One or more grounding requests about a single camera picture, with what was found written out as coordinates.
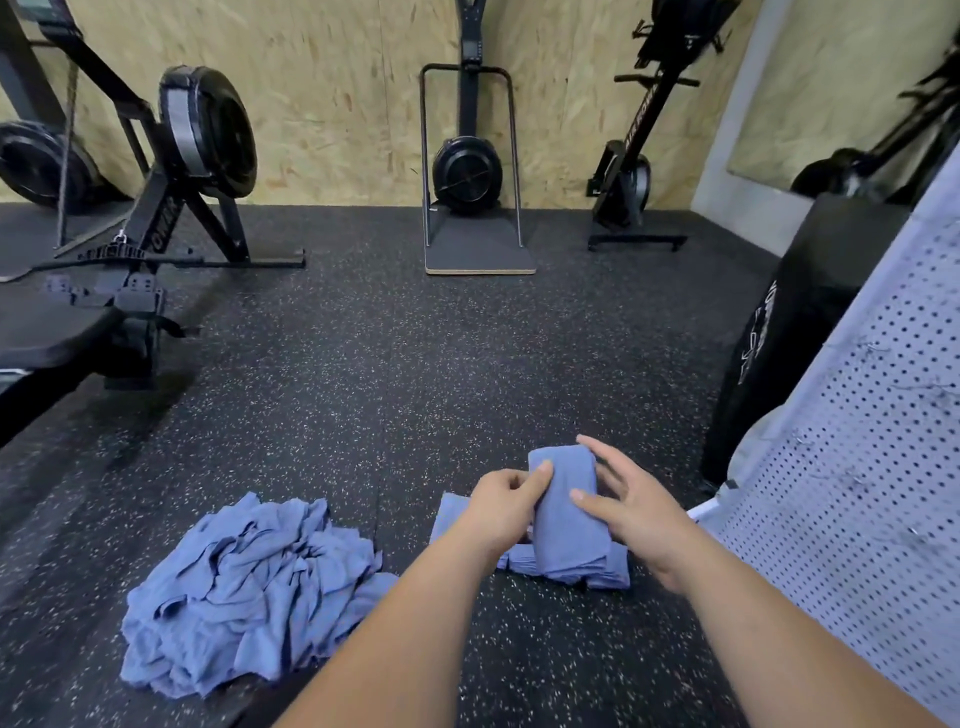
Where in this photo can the person's left forearm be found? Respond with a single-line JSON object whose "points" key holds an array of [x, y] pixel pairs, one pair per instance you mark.
{"points": [[398, 645]]}

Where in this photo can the black printed punching bag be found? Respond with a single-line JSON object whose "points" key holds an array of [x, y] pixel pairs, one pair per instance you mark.
{"points": [[803, 323]]}

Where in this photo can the white perforated metal rack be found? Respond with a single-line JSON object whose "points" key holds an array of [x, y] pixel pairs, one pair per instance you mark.
{"points": [[870, 510]]}

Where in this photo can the person's right hand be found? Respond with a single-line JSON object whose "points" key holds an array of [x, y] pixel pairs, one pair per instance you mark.
{"points": [[645, 518]]}

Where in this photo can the black rowing machine with rail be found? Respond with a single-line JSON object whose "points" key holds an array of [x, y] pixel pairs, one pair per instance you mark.
{"points": [[90, 323]]}

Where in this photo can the row of blue towels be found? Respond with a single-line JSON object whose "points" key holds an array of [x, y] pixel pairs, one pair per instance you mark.
{"points": [[567, 510]]}

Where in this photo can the black upright exercise machine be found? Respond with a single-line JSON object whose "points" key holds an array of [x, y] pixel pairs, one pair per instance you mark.
{"points": [[630, 173]]}

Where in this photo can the person's left hand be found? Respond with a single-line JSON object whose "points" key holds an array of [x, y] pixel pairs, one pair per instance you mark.
{"points": [[503, 510]]}

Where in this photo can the blue towel pile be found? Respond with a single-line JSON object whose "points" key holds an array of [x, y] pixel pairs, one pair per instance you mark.
{"points": [[248, 593]]}

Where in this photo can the black ski trainer grey platform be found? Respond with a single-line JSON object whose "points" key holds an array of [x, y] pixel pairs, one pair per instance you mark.
{"points": [[38, 165]]}

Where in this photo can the person's right forearm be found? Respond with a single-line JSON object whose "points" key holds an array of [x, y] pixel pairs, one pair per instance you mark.
{"points": [[788, 653]]}

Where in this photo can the black ski trainer wooden-edged platform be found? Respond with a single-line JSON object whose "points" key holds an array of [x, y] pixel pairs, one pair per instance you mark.
{"points": [[468, 173]]}

